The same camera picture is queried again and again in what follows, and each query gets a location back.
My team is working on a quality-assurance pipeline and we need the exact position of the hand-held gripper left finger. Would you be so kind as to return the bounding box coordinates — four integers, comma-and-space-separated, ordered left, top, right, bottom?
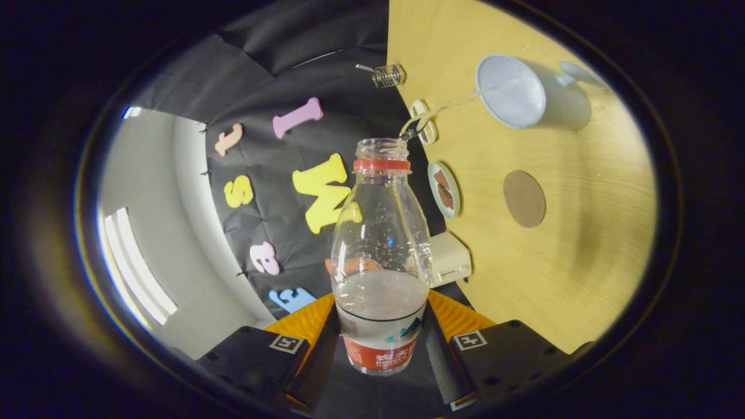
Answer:
197, 293, 341, 411

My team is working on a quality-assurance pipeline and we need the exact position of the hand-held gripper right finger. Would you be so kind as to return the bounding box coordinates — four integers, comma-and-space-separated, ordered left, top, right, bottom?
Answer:
422, 289, 574, 411

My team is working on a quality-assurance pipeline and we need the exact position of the clear plastic juice bottle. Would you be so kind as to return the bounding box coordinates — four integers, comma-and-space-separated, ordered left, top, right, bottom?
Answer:
330, 138, 433, 377

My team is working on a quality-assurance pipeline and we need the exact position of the round brown coaster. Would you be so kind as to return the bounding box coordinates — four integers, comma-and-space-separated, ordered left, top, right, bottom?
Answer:
503, 170, 547, 228

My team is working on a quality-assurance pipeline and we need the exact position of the white cup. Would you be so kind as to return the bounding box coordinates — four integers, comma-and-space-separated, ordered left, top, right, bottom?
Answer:
476, 54, 609, 131

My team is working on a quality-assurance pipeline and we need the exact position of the cream white box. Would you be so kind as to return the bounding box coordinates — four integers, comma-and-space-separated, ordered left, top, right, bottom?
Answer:
430, 231, 472, 289

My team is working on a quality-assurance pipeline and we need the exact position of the pale green plate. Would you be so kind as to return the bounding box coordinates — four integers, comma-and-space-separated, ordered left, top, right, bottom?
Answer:
428, 161, 462, 219

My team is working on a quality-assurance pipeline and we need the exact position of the wooden table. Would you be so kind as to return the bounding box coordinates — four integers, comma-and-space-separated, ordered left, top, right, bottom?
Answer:
387, 0, 657, 356

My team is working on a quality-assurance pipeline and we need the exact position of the long ceiling light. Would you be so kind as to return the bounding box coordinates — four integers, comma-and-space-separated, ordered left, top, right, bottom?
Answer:
104, 208, 178, 325

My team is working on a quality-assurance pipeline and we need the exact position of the white divided dish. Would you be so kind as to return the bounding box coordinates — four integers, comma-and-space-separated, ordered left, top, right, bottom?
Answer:
407, 99, 437, 145

